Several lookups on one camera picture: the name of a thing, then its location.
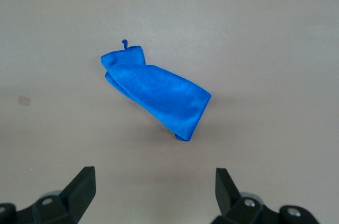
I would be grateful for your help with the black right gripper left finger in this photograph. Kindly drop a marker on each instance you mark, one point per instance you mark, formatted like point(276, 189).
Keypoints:
point(76, 195)

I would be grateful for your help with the small brown tape patch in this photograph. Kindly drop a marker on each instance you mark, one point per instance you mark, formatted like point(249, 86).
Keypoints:
point(23, 100)

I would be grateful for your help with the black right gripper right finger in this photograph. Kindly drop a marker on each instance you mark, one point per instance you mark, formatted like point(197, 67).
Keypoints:
point(227, 197)

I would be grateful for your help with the blue microfibre towel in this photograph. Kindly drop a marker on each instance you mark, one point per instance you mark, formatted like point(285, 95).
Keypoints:
point(159, 94)

